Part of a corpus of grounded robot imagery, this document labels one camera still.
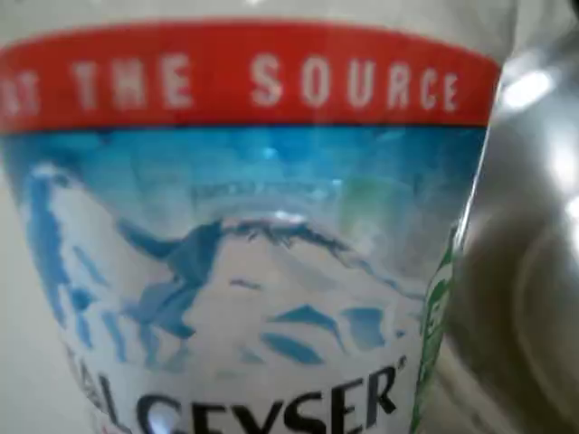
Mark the clear plastic water bottle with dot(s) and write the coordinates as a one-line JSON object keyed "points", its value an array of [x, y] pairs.
{"points": [[271, 226]]}

